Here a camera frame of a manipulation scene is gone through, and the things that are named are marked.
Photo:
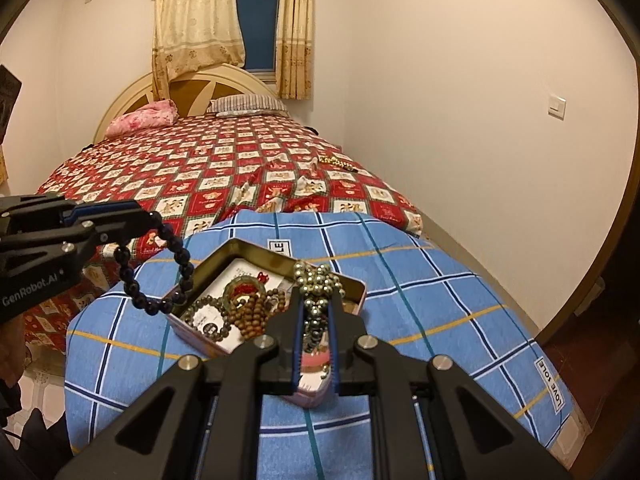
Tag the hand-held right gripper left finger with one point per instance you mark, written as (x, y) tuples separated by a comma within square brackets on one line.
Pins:
[(292, 360)]

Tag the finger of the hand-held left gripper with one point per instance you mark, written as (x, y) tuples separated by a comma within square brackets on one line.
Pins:
[(100, 211), (125, 227)]

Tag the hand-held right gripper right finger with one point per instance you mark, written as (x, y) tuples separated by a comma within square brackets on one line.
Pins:
[(346, 360)]

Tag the pink bangle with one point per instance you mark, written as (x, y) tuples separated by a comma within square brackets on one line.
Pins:
[(315, 360)]

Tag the pink metal tin box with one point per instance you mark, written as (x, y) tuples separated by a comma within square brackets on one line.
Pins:
[(210, 266)]

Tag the person's left forearm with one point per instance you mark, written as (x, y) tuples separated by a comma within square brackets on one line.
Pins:
[(11, 345)]

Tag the amber bangle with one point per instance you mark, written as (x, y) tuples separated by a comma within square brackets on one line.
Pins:
[(226, 297)]

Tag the pink floral pillow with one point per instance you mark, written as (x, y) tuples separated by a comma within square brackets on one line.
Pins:
[(145, 117)]

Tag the blue plaid towel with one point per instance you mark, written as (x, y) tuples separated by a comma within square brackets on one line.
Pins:
[(425, 285)]

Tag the cream wooden headboard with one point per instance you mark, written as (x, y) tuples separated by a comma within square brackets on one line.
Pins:
[(125, 95)]

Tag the red bear print bedspread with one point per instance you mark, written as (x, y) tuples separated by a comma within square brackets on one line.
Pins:
[(225, 160)]

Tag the dark clothing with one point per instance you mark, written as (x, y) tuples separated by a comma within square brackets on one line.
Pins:
[(30, 435)]

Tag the striped pillow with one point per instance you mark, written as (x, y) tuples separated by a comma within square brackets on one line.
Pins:
[(245, 104)]

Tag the wide beige curtain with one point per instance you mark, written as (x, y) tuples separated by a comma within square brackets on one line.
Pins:
[(195, 20)]

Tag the window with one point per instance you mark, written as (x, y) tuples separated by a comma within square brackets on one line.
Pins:
[(257, 30)]

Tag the narrow beige curtain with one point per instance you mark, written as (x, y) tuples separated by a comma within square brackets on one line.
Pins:
[(295, 35)]

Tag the wall poster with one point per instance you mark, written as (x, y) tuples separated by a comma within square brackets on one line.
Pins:
[(7, 100)]

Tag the brown wooden door frame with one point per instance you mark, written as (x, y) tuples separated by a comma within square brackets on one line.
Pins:
[(595, 290)]

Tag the white light switch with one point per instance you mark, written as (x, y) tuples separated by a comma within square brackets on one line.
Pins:
[(556, 106)]

